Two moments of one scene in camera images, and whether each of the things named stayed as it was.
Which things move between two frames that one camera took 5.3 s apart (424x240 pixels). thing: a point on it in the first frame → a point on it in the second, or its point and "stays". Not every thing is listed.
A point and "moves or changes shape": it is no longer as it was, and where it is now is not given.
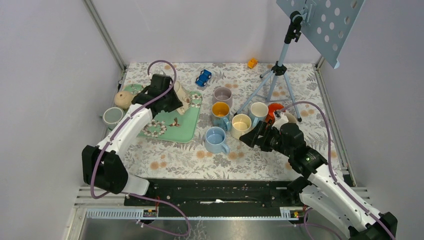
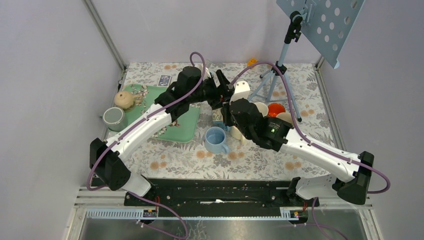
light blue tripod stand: [293, 31] stays
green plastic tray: [169, 125] stays
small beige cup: [183, 96] moves or changes shape
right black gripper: [250, 138] → [225, 112]
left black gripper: [176, 104] → [216, 100]
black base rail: [216, 197] stays
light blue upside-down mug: [214, 142] stays
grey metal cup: [112, 116] stays
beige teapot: [123, 99] stays
